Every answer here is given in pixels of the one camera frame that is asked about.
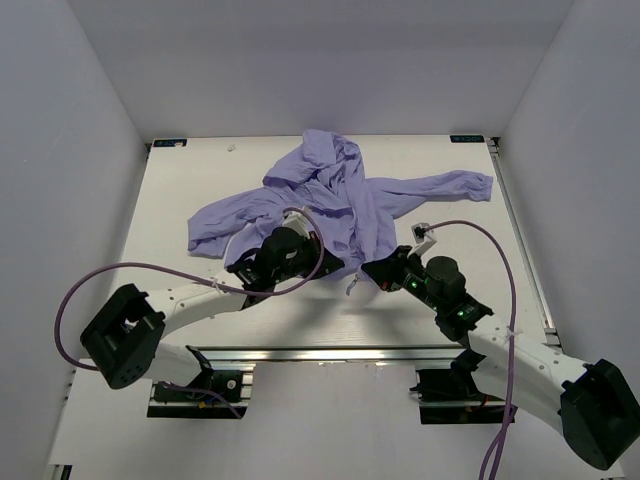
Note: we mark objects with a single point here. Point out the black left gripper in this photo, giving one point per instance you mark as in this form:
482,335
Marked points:
329,264

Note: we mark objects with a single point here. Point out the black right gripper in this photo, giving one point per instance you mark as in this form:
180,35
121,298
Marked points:
386,272

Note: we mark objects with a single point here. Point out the lavender zip-up hooded jacket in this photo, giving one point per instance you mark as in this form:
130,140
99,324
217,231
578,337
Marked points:
326,176

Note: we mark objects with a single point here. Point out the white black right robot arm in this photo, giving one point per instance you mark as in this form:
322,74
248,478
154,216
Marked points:
590,405

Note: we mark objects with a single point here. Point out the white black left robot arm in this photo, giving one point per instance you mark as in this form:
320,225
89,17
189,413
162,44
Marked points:
125,340

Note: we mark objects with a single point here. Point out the blue label sticker right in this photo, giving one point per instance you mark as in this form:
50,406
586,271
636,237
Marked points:
466,139

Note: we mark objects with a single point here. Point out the blue label sticker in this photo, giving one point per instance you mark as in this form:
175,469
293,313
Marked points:
466,139
169,143

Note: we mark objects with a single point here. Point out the blue label sticker left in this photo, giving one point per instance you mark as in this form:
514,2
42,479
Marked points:
169,143

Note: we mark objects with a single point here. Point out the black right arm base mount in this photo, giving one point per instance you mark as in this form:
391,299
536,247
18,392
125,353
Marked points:
450,396

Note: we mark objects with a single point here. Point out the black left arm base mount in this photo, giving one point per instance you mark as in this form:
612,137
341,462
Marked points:
210,390

